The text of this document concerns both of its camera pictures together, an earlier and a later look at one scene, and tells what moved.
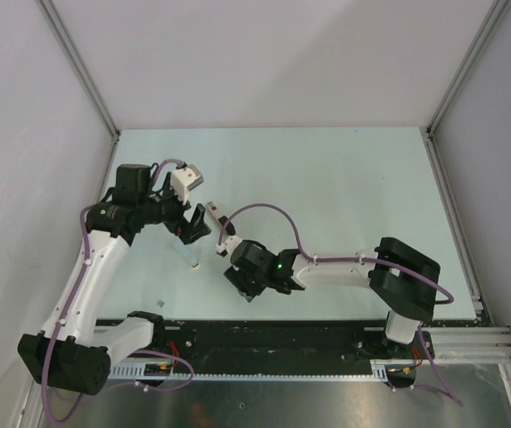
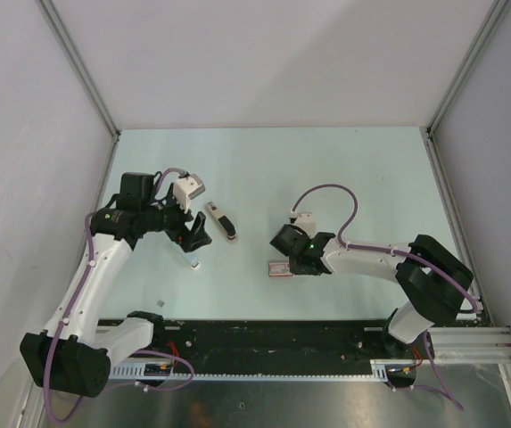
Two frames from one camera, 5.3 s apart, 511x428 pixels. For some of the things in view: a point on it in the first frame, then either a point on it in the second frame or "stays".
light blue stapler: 186,252 stays
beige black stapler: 222,219 stays
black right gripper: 235,275 -> 294,267
